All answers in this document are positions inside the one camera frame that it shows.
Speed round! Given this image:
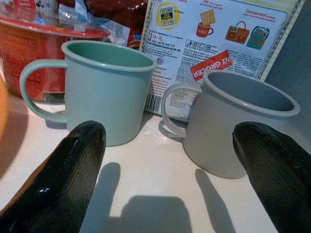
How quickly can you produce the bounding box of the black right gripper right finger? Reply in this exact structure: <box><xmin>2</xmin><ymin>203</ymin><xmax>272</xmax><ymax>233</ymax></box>
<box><xmin>232</xmin><ymin>122</ymin><xmax>311</xmax><ymax>233</ymax></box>

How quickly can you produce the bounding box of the orange plastic plate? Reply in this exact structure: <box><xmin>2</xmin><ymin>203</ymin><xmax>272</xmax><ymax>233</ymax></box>
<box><xmin>0</xmin><ymin>77</ymin><xmax>9</xmax><ymax>141</ymax></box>

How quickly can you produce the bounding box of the white printed cracker package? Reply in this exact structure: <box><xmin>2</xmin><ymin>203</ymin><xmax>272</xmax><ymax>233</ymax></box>
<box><xmin>139</xmin><ymin>0</ymin><xmax>306</xmax><ymax>124</ymax></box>

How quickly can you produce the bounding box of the red lidded container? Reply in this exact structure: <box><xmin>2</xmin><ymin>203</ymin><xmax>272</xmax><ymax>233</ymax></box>
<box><xmin>0</xmin><ymin>17</ymin><xmax>111</xmax><ymax>101</ymax></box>

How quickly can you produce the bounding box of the dark red snack bag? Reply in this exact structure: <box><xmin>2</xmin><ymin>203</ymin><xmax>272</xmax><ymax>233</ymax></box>
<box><xmin>57</xmin><ymin>0</ymin><xmax>149</xmax><ymax>50</ymax></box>

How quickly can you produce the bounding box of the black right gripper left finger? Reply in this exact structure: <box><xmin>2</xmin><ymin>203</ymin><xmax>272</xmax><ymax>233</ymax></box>
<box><xmin>0</xmin><ymin>120</ymin><xmax>107</xmax><ymax>233</ymax></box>

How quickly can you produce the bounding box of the grey mug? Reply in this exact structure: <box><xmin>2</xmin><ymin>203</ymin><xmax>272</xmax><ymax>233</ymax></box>
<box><xmin>161</xmin><ymin>70</ymin><xmax>301</xmax><ymax>180</ymax></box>

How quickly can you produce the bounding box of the pale green mug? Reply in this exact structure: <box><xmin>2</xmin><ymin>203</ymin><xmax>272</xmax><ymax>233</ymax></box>
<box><xmin>19</xmin><ymin>40</ymin><xmax>158</xmax><ymax>147</ymax></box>

